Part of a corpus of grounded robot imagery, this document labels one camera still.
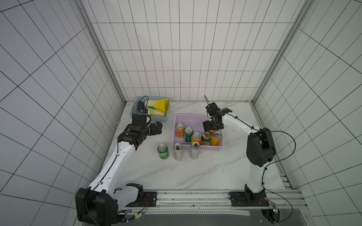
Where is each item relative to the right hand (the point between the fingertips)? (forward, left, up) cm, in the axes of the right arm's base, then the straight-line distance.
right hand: (205, 127), depth 94 cm
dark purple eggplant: (+21, +52, -3) cm, 56 cm away
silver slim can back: (-21, +17, +6) cm, 27 cm away
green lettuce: (+12, +39, +1) cm, 41 cm away
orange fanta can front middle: (-10, +6, +4) cm, 13 cm away
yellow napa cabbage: (+18, +33, +2) cm, 38 cm away
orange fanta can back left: (-5, +17, +3) cm, 18 cm away
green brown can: (-11, 0, +4) cm, 11 cm away
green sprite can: (-20, +26, +3) cm, 33 cm away
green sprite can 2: (-7, +11, +4) cm, 14 cm away
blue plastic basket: (+7, +31, -2) cm, 32 cm away
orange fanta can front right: (-9, -6, +4) cm, 11 cm away
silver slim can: (-20, +7, +5) cm, 22 cm away
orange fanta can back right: (-5, -4, +4) cm, 8 cm away
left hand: (-10, +32, +12) cm, 36 cm away
